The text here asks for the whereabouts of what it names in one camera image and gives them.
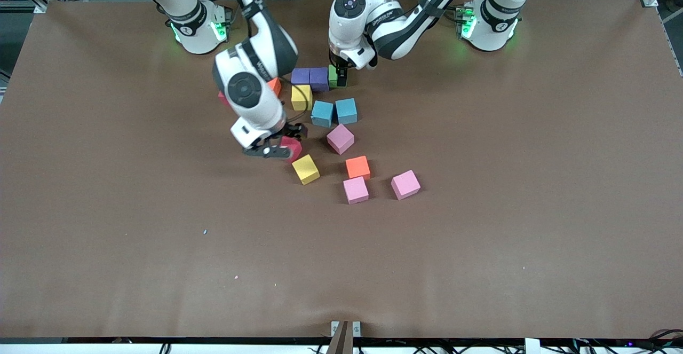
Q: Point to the green foam cube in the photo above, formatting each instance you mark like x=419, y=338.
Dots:
x=332, y=76

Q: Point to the purple foam cube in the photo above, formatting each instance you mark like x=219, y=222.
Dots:
x=319, y=78
x=300, y=75

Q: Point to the red foam cube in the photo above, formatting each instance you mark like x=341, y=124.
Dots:
x=295, y=150
x=221, y=97

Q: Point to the chipped blue foam cube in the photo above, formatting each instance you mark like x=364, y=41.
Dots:
x=321, y=112

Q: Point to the yellow foam cube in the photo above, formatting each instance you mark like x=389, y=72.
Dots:
x=306, y=168
x=302, y=97

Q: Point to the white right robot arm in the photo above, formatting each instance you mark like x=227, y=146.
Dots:
x=251, y=92

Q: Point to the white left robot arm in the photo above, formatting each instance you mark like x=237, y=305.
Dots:
x=395, y=33

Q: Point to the light pink foam cube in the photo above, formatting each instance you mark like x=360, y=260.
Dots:
x=356, y=189
x=405, y=183
x=340, y=138

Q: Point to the dented orange foam cube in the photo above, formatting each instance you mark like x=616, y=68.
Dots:
x=275, y=86

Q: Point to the metal table clamp bracket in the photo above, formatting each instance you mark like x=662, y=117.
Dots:
x=346, y=330

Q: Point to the aluminium table edge rail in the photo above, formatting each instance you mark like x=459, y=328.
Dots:
x=673, y=39

